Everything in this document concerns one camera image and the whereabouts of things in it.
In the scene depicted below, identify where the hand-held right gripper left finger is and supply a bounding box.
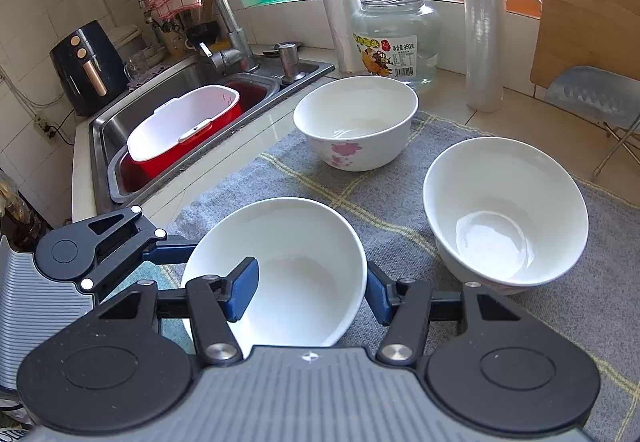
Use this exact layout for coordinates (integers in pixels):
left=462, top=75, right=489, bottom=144
left=92, top=256, right=261, bottom=365

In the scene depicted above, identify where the metal soap dispenser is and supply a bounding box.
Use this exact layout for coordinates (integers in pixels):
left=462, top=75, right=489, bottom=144
left=277, top=42, right=301, bottom=83

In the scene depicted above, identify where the metal kitchen faucet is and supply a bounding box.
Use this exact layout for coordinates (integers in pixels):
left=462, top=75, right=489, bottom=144
left=182, top=0, right=261, bottom=76

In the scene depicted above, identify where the black-handled kitchen knife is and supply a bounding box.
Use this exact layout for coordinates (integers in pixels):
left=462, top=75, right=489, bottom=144
left=544, top=66, right=640, bottom=129

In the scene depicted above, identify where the metal wire rack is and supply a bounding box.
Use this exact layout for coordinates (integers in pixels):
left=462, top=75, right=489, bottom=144
left=592, top=117, right=640, bottom=180

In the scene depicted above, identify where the dark red wash basin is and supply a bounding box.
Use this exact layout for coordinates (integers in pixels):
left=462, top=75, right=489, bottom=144
left=120, top=81, right=268, bottom=197

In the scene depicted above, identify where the white pink-flower bowl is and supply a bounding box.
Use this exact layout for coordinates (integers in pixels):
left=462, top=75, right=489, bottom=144
left=293, top=76, right=419, bottom=172
left=181, top=196, right=368, bottom=348
left=422, top=136, right=590, bottom=296

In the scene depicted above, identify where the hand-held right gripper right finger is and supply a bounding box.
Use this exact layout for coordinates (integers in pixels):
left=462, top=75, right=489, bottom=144
left=366, top=259, right=526, bottom=365

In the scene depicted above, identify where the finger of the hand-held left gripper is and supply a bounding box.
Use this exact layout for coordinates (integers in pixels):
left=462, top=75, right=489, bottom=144
left=75, top=205, right=201, bottom=295

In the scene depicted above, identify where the clear plastic wrap roll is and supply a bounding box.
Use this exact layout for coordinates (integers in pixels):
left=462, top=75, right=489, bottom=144
left=462, top=0, right=508, bottom=114

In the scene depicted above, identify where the wall power outlet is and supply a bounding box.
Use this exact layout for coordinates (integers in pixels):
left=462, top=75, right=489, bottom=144
left=34, top=116, right=58, bottom=140

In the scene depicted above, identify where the grey and teal checked tablecloth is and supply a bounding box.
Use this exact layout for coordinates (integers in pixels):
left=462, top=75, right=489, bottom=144
left=155, top=110, right=640, bottom=442

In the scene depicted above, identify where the red and white drain basket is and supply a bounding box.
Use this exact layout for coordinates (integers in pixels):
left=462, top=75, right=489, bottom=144
left=126, top=85, right=243, bottom=178

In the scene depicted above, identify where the black air fryer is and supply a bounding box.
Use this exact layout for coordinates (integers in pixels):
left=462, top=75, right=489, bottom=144
left=49, top=20, right=128, bottom=118

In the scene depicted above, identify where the stainless steel sink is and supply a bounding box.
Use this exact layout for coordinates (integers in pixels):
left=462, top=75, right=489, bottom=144
left=90, top=57, right=336, bottom=204

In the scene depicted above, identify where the clear glass jar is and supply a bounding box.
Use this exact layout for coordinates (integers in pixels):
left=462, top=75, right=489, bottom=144
left=351, top=0, right=441, bottom=92

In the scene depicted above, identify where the clear glass cup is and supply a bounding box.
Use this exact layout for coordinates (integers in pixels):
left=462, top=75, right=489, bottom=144
left=124, top=53, right=151, bottom=83

